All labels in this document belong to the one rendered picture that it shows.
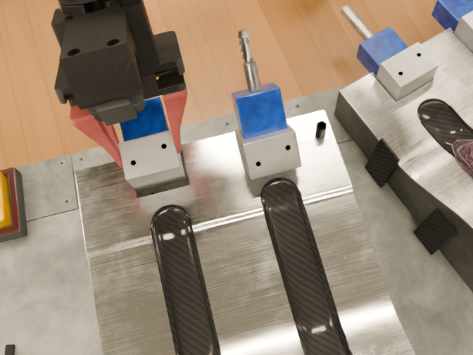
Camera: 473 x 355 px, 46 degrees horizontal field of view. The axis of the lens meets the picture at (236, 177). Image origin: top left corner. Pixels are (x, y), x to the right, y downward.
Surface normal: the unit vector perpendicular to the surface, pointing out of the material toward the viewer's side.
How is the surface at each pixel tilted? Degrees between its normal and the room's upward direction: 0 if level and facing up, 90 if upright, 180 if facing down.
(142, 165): 10
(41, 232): 0
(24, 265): 0
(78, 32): 31
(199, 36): 0
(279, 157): 44
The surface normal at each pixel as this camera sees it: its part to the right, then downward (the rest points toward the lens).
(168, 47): -0.18, -0.79
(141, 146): -0.01, -0.22
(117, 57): 0.18, 0.57
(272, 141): 0.15, 0.33
